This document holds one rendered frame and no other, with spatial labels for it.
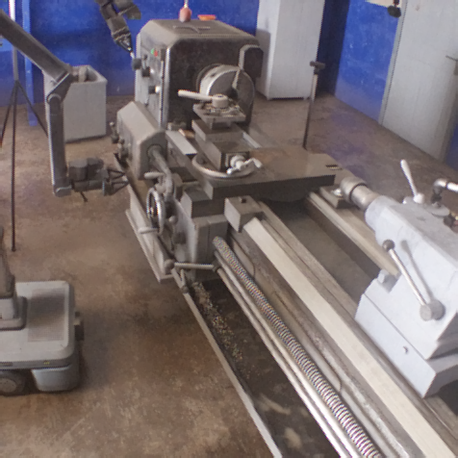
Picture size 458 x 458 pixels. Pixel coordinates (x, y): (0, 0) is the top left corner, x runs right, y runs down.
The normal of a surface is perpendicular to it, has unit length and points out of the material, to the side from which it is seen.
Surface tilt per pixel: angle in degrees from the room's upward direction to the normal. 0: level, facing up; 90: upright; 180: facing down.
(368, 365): 36
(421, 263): 78
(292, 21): 90
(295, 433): 0
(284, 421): 0
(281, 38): 90
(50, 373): 90
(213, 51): 90
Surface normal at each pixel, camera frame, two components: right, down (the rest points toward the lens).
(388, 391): -0.47, -0.59
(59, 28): 0.39, 0.53
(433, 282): -0.87, -0.07
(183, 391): 0.08, -0.84
